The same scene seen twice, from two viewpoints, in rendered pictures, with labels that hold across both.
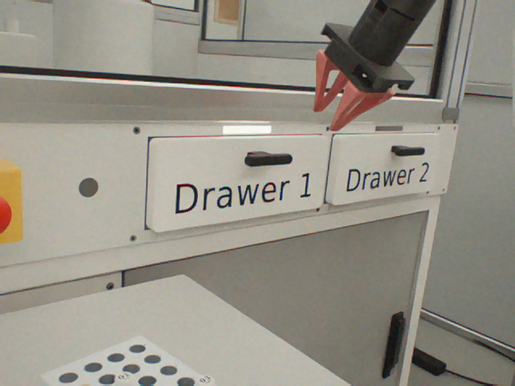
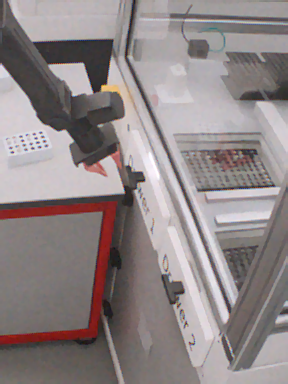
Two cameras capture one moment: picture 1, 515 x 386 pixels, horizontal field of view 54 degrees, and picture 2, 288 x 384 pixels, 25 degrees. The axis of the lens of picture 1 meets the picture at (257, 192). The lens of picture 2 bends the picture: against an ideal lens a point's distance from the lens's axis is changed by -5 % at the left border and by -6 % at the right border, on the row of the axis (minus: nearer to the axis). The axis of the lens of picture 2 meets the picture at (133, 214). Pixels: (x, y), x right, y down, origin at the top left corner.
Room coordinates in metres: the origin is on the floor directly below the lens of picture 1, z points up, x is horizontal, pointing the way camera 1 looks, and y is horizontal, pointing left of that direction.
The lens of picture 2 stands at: (1.03, -1.04, 1.90)
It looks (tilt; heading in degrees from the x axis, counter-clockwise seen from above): 45 degrees down; 110
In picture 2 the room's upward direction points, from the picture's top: 11 degrees clockwise
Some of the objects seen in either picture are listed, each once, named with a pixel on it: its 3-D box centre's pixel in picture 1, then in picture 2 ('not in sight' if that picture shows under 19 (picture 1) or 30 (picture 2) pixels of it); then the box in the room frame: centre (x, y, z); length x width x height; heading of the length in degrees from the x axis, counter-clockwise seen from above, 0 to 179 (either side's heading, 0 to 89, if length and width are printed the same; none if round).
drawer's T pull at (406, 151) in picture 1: (404, 149); (174, 288); (0.85, -0.24, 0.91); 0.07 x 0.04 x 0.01; 131
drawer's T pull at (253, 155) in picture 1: (262, 158); (136, 177); (0.64, 0.00, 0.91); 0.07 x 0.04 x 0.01; 131
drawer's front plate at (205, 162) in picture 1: (248, 178); (146, 186); (0.66, 0.01, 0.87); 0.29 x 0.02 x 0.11; 131
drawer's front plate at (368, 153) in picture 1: (388, 166); (184, 296); (0.87, -0.22, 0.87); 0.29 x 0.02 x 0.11; 131
